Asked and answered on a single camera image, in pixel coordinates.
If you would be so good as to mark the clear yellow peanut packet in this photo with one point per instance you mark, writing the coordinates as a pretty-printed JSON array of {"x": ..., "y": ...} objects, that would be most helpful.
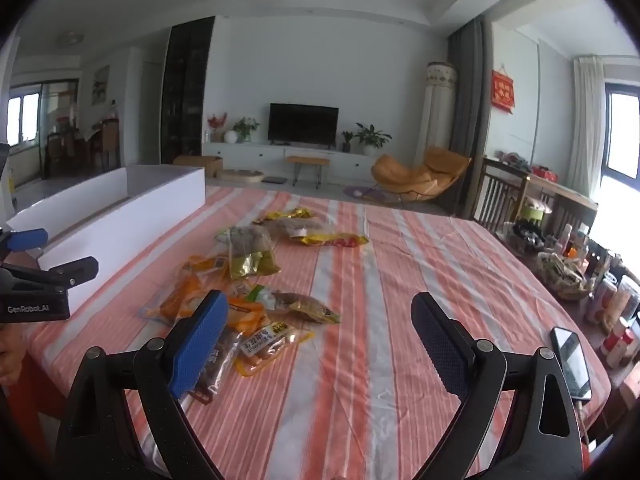
[{"x": 272, "y": 345}]

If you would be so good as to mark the group of bottles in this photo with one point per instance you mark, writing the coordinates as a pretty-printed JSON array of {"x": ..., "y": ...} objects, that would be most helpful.
[{"x": 615, "y": 305}]

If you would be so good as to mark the wooden side table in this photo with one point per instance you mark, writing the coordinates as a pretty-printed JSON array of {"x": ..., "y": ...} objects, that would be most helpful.
[{"x": 570, "y": 192}]

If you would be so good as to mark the red wall hanging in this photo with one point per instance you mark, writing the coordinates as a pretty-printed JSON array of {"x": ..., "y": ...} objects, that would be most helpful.
[{"x": 503, "y": 90}]

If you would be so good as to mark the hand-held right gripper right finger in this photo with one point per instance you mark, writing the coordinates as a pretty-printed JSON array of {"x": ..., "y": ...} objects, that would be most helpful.
[{"x": 440, "y": 345}]

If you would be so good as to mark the green-edged packet of brown snacks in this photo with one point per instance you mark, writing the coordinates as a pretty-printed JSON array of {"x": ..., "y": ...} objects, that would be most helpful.
[{"x": 245, "y": 240}]

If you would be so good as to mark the small yellow snack packet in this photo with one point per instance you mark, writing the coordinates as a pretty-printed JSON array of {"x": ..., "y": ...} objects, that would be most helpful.
[{"x": 290, "y": 214}]

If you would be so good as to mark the small wooden bench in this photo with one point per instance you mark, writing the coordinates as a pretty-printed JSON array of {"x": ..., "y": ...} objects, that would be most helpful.
[{"x": 307, "y": 161}]

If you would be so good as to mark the purple floor mat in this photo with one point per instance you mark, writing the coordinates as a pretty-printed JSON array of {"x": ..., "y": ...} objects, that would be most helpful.
[{"x": 360, "y": 191}]

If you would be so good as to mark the wooden dining chairs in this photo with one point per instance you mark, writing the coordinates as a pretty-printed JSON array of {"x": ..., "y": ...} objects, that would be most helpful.
[{"x": 107, "y": 142}]

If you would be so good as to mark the black glass cabinet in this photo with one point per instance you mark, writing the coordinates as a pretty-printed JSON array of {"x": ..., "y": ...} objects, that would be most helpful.
[{"x": 187, "y": 90}]

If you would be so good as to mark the dark wooden chair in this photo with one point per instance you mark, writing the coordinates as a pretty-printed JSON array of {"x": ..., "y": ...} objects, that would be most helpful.
[{"x": 495, "y": 195}]

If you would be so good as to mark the large potted plant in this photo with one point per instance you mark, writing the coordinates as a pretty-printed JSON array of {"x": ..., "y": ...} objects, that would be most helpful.
[{"x": 370, "y": 136}]

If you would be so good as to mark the white cardboard box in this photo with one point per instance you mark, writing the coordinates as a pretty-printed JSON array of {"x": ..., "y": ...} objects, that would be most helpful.
[{"x": 125, "y": 220}]

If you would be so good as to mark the orange striped tablecloth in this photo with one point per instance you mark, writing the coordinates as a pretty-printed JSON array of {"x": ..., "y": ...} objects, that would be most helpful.
[{"x": 380, "y": 285}]

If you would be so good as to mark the white television cabinet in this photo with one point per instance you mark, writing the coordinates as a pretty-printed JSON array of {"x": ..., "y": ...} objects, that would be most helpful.
[{"x": 250, "y": 152}]

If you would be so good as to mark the dark brown snack packet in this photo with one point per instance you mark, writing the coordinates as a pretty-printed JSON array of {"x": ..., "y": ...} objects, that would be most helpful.
[{"x": 220, "y": 360}]

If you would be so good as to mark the small orange snack packet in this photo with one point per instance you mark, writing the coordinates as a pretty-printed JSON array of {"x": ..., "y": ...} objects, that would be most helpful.
[{"x": 202, "y": 267}]

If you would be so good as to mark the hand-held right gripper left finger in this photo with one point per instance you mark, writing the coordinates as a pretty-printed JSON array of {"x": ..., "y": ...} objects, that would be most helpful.
[{"x": 200, "y": 340}]

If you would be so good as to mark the grey curtain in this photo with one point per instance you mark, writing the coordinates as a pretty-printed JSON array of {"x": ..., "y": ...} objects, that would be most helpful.
[{"x": 467, "y": 110}]

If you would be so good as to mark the orange lounge chair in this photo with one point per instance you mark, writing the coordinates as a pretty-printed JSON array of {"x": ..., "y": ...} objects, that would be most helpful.
[{"x": 405, "y": 175}]

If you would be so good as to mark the green plant in vase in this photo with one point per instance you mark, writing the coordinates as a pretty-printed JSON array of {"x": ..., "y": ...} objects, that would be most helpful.
[{"x": 245, "y": 127}]

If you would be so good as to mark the brown cardboard box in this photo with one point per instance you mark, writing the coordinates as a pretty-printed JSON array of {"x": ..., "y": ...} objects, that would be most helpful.
[{"x": 200, "y": 166}]

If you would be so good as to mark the round white vase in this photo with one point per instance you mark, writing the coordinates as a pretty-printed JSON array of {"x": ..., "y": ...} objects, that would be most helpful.
[{"x": 230, "y": 137}]

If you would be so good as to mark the wall painting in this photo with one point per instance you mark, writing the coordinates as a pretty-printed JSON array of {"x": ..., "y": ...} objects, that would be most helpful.
[{"x": 100, "y": 85}]

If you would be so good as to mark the person's left hand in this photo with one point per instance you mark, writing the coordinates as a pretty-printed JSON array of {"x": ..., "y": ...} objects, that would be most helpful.
[{"x": 10, "y": 355}]

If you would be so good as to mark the covered standing air conditioner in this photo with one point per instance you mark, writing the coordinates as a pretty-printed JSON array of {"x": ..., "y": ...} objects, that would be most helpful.
[{"x": 437, "y": 105}]

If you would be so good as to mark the black flat television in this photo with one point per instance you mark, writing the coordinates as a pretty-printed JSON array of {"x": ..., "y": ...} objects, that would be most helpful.
[{"x": 303, "y": 124}]

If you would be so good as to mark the dark floor scale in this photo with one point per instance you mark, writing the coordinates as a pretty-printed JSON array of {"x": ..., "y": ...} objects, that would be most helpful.
[{"x": 273, "y": 179}]

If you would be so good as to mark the woven basket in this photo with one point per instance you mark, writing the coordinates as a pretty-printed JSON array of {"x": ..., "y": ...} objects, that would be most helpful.
[{"x": 565, "y": 277}]

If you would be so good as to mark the green container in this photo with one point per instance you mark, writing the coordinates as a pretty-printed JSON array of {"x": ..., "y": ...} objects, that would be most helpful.
[{"x": 531, "y": 215}]

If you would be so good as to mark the bowl of dark items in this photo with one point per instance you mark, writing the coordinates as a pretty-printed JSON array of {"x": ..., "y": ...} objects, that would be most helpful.
[{"x": 525, "y": 237}]

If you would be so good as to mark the gold foil snack packet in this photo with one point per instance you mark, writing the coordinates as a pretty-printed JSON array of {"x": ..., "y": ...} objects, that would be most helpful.
[{"x": 252, "y": 266}]

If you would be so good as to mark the small potted plant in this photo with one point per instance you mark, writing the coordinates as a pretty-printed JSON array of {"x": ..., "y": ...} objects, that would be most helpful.
[{"x": 347, "y": 140}]

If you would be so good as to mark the white curtain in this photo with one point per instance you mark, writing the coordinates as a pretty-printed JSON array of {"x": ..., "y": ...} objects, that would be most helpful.
[{"x": 585, "y": 130}]

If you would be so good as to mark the beige oval pet bed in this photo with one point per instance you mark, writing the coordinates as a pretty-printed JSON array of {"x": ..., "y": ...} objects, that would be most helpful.
[{"x": 240, "y": 176}]

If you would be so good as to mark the balcony window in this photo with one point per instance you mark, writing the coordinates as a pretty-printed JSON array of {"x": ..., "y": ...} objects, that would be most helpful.
[{"x": 22, "y": 117}]

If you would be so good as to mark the red flower arrangement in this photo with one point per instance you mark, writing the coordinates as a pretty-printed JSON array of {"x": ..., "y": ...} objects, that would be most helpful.
[{"x": 216, "y": 122}]

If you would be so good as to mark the long yellow snack packet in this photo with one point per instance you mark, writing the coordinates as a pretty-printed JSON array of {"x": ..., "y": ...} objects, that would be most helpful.
[{"x": 335, "y": 241}]

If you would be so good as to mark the dark framed window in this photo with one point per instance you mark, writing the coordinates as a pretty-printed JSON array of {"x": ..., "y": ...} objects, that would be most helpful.
[{"x": 622, "y": 130}]

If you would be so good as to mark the large orange snack packet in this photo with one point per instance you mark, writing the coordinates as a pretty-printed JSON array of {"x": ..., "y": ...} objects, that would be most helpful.
[{"x": 185, "y": 300}]

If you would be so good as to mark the black smartphone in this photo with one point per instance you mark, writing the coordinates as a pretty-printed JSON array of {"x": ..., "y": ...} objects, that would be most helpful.
[{"x": 570, "y": 360}]

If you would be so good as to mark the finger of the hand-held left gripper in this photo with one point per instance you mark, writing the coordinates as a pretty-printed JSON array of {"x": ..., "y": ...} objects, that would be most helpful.
[
  {"x": 70, "y": 270},
  {"x": 27, "y": 240}
]

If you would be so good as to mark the green and brown snack packet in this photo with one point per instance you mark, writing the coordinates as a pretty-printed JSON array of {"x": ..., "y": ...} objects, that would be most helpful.
[{"x": 300, "y": 305}]

